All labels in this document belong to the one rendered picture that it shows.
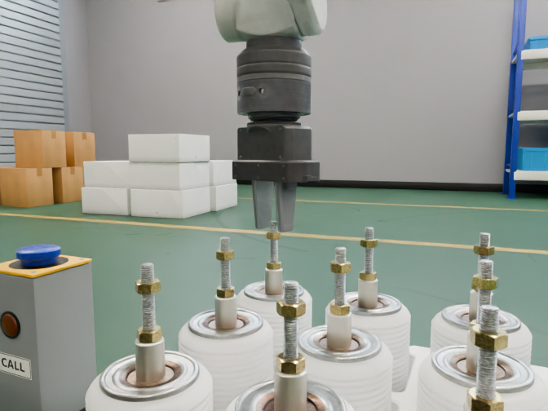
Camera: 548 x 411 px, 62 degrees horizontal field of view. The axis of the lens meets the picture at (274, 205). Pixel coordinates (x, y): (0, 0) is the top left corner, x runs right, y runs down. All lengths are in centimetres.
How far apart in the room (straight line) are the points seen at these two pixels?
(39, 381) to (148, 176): 264
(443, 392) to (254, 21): 41
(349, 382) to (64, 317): 28
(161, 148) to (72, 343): 255
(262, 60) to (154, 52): 631
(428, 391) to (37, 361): 35
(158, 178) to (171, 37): 388
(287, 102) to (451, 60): 501
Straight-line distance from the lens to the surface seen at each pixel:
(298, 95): 52
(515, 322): 53
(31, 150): 414
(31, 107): 659
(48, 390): 51
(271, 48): 52
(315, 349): 42
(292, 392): 32
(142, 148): 309
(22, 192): 401
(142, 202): 311
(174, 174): 297
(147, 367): 38
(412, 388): 53
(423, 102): 544
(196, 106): 634
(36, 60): 674
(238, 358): 44
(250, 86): 52
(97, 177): 337
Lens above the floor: 42
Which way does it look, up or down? 7 degrees down
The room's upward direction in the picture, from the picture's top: straight up
